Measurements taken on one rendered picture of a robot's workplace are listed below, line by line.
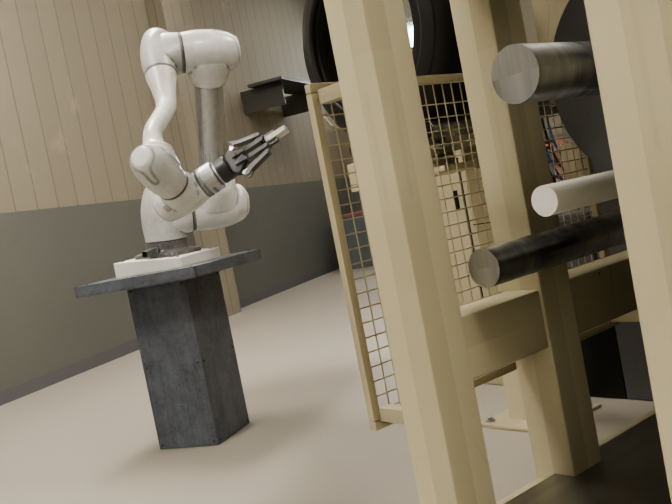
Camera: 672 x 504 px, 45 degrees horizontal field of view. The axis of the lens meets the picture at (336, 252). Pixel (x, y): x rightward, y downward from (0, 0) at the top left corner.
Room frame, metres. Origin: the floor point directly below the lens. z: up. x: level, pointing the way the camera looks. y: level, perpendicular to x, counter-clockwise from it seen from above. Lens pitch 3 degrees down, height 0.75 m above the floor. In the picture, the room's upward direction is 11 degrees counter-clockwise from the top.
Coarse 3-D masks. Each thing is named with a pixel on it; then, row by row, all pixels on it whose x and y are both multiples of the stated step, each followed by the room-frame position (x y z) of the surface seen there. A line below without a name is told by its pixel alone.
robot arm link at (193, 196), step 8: (192, 176) 2.33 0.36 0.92; (192, 184) 2.31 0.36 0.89; (184, 192) 2.28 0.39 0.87; (192, 192) 2.31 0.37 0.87; (200, 192) 2.32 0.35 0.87; (160, 200) 2.33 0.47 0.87; (168, 200) 2.29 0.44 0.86; (176, 200) 2.29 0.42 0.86; (184, 200) 2.30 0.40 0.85; (192, 200) 2.32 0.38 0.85; (200, 200) 2.34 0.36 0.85; (160, 208) 2.33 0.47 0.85; (168, 208) 2.32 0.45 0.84; (176, 208) 2.32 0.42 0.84; (184, 208) 2.32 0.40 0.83; (192, 208) 2.34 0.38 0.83; (160, 216) 2.34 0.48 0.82; (168, 216) 2.34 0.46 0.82; (176, 216) 2.34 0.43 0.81; (184, 216) 2.37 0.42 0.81
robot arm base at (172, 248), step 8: (176, 240) 2.93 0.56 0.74; (184, 240) 2.96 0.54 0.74; (152, 248) 2.92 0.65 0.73; (160, 248) 2.92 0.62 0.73; (168, 248) 2.92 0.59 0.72; (176, 248) 2.93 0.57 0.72; (184, 248) 2.95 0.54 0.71; (192, 248) 2.99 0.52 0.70; (200, 248) 3.02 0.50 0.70; (136, 256) 2.95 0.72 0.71; (144, 256) 2.90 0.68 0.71; (152, 256) 2.90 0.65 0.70; (160, 256) 2.91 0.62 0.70; (168, 256) 2.88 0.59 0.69
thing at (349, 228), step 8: (344, 216) 9.32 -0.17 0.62; (344, 224) 9.34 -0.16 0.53; (352, 224) 9.31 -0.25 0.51; (360, 224) 9.27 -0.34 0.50; (352, 232) 9.31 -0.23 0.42; (352, 240) 9.32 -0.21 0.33; (360, 240) 9.28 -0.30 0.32; (360, 248) 9.29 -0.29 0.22; (368, 248) 9.26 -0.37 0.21; (352, 256) 9.33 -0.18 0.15; (368, 256) 9.26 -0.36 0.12; (360, 264) 9.30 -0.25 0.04; (368, 264) 9.27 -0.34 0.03
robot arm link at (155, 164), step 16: (160, 64) 2.57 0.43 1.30; (160, 80) 2.55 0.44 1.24; (160, 96) 2.52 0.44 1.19; (160, 112) 2.40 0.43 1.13; (144, 128) 2.32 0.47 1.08; (160, 128) 2.32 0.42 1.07; (144, 144) 2.19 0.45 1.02; (160, 144) 2.24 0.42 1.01; (144, 160) 2.16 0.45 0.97; (160, 160) 2.17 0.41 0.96; (176, 160) 2.25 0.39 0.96; (144, 176) 2.17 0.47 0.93; (160, 176) 2.19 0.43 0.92; (176, 176) 2.23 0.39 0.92; (160, 192) 2.23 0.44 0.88; (176, 192) 2.26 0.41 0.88
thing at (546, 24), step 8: (536, 0) 2.09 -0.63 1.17; (544, 0) 2.07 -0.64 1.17; (552, 0) 2.06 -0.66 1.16; (560, 0) 2.04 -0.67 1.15; (568, 0) 2.02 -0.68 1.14; (536, 8) 2.09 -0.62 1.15; (544, 8) 2.08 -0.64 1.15; (552, 8) 2.06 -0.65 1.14; (560, 8) 2.04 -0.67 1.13; (536, 16) 2.10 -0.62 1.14; (544, 16) 2.08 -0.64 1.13; (552, 16) 2.06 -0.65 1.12; (560, 16) 2.04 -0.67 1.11; (536, 24) 2.10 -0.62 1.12; (544, 24) 2.08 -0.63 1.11; (552, 24) 2.06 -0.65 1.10; (544, 32) 2.09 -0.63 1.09; (552, 32) 2.07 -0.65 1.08; (544, 40) 2.09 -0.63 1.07; (552, 40) 2.07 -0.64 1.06
